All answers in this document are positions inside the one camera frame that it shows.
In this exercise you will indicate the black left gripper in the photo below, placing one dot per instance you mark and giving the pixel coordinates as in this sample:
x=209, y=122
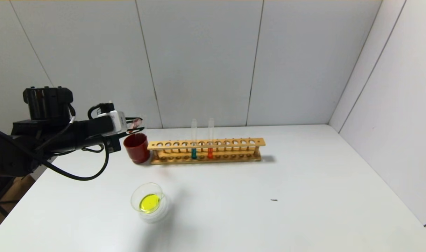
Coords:
x=114, y=144

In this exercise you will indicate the test tube with red liquid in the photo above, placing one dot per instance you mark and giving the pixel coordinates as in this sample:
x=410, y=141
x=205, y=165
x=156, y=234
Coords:
x=210, y=152
x=137, y=123

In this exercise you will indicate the test tube with teal liquid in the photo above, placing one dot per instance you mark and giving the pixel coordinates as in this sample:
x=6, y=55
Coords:
x=193, y=153

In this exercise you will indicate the wooden test tube rack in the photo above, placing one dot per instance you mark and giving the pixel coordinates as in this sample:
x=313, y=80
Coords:
x=206, y=143

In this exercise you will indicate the dark red cup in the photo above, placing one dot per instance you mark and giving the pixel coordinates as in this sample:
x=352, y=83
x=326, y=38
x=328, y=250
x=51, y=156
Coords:
x=137, y=152

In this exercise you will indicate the clear glass beaker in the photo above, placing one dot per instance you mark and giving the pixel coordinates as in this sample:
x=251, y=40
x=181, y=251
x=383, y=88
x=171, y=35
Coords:
x=150, y=207

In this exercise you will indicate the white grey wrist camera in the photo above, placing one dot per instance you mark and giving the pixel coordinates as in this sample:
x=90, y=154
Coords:
x=116, y=120

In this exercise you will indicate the black metal chair frame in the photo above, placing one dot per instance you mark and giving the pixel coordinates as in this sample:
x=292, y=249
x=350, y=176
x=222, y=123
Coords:
x=3, y=196

